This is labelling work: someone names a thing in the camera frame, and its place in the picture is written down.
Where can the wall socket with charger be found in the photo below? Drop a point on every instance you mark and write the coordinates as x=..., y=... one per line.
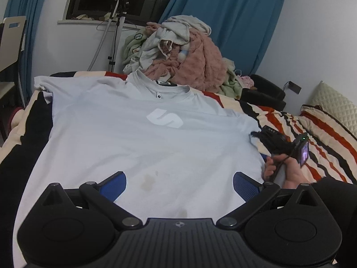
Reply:
x=295, y=87

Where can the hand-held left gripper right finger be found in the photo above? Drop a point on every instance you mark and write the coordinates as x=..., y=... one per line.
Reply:
x=245, y=185

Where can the beige cloth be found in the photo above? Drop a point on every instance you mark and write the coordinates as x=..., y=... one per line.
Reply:
x=82, y=17

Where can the pile of clothes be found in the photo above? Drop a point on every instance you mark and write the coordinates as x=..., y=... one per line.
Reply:
x=134, y=44

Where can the garment steamer stand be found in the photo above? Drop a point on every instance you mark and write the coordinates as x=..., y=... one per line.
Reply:
x=118, y=33

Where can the plaid garment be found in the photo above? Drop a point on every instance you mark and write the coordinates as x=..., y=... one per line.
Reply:
x=165, y=47

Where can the person's right forearm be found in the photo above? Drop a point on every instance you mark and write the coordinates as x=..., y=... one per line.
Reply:
x=334, y=195

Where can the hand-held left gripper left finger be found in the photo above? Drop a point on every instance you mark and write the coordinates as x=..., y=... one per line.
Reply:
x=114, y=184

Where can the grey sweatshirt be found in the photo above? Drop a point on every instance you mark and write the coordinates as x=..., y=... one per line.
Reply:
x=173, y=32

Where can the black armchair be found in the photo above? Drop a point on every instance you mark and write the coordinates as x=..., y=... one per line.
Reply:
x=267, y=89

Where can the blue curtain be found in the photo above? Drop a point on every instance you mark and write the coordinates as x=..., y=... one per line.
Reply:
x=30, y=0
x=237, y=19

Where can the striped fleece blanket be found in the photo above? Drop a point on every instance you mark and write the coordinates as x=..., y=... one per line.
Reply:
x=320, y=145

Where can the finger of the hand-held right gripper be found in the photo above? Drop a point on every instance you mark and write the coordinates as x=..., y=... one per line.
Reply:
x=260, y=137

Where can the person's right hand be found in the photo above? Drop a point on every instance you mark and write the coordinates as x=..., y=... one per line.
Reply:
x=292, y=173

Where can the quilted cream pillow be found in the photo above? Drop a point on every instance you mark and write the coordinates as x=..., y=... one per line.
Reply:
x=334, y=106

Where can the light blue t-shirt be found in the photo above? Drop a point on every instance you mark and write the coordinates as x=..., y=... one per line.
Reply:
x=125, y=145

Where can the grey chair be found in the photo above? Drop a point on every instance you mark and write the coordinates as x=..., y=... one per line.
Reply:
x=11, y=47

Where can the pink garment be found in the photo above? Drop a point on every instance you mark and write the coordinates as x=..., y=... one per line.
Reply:
x=246, y=81

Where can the pink fuzzy blanket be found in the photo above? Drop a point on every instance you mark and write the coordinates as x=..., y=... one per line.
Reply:
x=200, y=58

